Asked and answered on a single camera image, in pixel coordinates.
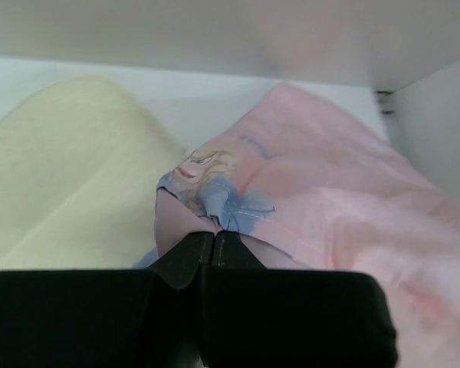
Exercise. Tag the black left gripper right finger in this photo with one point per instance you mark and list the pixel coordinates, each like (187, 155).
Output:
(229, 251)

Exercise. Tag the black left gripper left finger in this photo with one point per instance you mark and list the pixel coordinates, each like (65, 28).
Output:
(179, 266)

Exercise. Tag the pink printed pillowcase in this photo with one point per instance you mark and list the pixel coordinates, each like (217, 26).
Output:
(308, 186)

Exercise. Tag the cream quilted pillow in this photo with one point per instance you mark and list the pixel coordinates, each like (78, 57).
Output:
(79, 165)

